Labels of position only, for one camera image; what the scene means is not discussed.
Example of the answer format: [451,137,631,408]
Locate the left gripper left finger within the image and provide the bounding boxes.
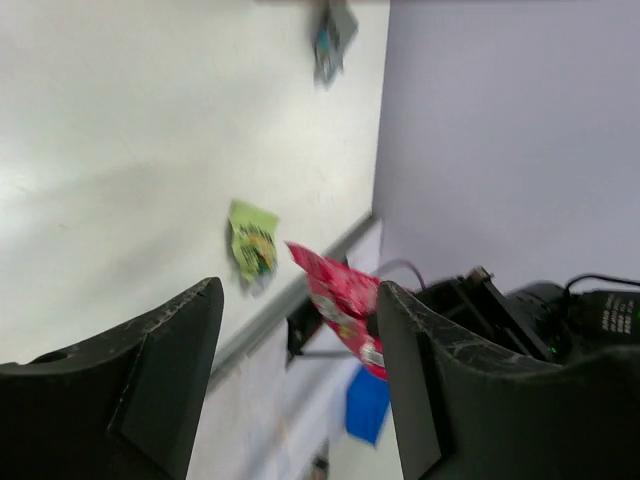
[1,277,224,479]

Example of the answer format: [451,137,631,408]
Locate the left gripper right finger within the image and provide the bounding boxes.
[377,282,639,479]

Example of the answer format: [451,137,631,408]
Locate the red snack packet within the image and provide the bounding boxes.
[287,242,387,380]

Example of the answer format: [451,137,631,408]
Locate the small green snack packet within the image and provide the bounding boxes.
[229,199,280,297]

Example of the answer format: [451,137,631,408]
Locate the silver grey snack packet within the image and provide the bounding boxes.
[314,1,359,89]

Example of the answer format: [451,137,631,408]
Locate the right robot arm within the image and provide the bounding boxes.
[417,267,639,364]

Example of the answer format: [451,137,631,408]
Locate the blue box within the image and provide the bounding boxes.
[345,367,390,446]

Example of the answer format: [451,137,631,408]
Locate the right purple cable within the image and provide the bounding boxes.
[372,258,426,291]

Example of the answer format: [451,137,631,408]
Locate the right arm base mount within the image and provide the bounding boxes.
[286,300,351,366]

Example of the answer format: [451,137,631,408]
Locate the aluminium front rail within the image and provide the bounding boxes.
[207,212,384,391]

